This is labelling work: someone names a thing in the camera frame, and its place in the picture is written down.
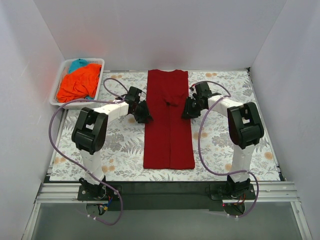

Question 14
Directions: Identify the teal t-shirt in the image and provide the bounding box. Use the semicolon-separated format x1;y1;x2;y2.
68;58;89;74

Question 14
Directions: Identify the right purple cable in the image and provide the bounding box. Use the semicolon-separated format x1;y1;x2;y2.
191;80;260;219

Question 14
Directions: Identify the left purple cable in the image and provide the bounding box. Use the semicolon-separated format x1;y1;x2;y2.
48;77;133;226

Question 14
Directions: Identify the purple cable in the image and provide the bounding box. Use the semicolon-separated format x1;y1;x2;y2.
191;80;260;219
48;77;133;226

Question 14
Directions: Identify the aluminium frame rail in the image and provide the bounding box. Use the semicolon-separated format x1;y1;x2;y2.
36;181;300;203

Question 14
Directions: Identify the orange t-shirt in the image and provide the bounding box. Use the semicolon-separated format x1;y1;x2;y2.
56;63;102;103

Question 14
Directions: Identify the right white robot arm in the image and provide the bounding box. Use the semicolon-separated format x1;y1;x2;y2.
181;80;265;200

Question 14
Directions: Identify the dark red t-shirt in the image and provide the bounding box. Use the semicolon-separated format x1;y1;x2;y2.
143;69;195;170

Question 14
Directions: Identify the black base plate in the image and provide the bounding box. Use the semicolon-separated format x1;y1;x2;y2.
76;181;258;212

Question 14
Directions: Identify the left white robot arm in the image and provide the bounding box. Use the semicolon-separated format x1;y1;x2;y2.
71;86;153;200

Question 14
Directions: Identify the white plastic laundry basket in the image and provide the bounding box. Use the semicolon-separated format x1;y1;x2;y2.
50;58;105;110

